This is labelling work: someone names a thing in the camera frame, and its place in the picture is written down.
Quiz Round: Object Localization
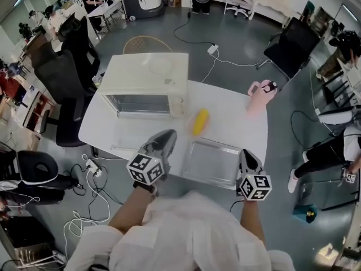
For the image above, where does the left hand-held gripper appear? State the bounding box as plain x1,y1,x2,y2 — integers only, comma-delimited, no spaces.
126,129,178,186

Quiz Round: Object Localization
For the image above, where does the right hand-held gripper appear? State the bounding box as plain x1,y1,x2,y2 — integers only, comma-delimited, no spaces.
235,150,273,202

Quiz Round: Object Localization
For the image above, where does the grey baking tray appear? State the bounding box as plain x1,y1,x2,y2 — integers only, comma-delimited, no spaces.
182,138,242,190

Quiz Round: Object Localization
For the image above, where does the cream toaster oven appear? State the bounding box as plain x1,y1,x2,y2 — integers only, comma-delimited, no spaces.
97,52,190,152

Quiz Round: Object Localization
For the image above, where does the person's left forearm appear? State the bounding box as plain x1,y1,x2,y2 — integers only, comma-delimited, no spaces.
108,185,159,234

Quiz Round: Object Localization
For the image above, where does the person's right forearm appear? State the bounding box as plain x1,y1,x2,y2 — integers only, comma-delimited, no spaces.
239,199,267,247

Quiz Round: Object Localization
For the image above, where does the pale pink plate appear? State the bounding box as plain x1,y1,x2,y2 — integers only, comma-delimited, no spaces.
184,108,211,137

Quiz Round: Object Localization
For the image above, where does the yellow corn cob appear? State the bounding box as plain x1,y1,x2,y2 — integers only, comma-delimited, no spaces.
192,108,209,137

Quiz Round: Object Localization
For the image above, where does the black wristwatch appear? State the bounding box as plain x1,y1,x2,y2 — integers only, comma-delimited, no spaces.
133,181,157,194

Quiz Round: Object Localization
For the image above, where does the teal waste bin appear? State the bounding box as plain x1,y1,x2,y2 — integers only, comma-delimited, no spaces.
292,203,318,224

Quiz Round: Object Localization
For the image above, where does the white power strip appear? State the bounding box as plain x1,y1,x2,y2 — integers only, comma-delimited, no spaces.
85,158,104,177

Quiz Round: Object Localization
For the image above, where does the white shirt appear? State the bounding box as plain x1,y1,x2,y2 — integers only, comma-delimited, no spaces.
64,190,296,271

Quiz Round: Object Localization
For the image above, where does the wicker basket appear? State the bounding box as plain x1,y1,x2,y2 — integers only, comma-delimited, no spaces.
123,35,173,55

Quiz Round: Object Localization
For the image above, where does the black mesh office chair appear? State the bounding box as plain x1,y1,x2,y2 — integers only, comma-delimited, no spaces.
56,14,101,90
30,41,95,148

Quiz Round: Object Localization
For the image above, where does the black visitor chair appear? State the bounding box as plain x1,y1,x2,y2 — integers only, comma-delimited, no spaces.
256,17,321,91

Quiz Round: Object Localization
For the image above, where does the brown wooden shelf unit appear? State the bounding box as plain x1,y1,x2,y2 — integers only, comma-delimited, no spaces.
21,86,57,135

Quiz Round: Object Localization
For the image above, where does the white swivel chair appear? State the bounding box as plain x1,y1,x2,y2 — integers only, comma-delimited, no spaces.
225,3,254,20

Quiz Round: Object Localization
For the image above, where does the black silver box appliance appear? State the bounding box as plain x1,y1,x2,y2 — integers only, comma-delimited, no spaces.
0,216,57,269

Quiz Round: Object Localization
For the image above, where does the black floor cable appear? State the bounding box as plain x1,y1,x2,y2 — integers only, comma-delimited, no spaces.
69,162,125,222
173,10,215,46
290,110,339,150

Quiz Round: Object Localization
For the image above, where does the white floor cable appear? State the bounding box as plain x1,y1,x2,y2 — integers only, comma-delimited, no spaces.
63,154,112,253
201,51,266,84

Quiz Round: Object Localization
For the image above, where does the steel-frame white table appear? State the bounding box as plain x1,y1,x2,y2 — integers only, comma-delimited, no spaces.
87,0,126,41

